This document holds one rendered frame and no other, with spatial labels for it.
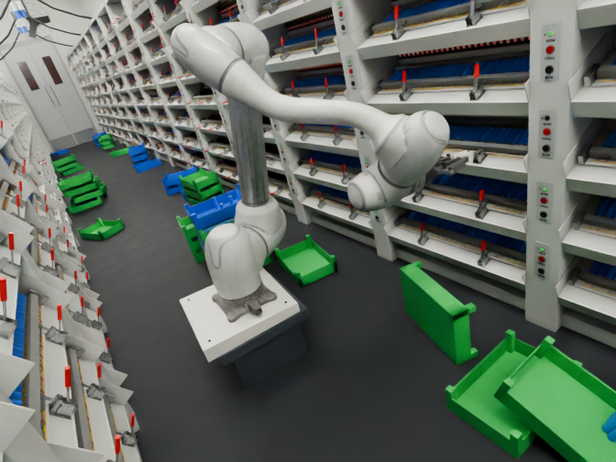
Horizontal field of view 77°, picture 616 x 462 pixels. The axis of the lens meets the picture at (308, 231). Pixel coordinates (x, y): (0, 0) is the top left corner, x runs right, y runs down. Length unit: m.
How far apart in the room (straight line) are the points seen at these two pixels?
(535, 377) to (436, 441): 0.30
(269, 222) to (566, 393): 0.96
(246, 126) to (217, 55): 0.27
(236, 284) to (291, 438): 0.48
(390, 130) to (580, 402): 0.81
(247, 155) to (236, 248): 0.30
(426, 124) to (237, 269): 0.72
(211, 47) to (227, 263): 0.60
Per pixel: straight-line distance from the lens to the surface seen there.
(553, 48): 1.11
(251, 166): 1.28
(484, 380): 1.31
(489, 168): 1.28
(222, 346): 1.26
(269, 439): 1.28
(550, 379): 1.23
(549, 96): 1.14
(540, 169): 1.20
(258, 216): 1.33
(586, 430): 1.20
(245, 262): 1.24
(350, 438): 1.22
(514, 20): 1.15
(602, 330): 1.44
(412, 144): 0.84
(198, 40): 1.07
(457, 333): 1.26
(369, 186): 0.93
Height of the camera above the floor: 1.00
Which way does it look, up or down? 26 degrees down
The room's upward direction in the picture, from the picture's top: 15 degrees counter-clockwise
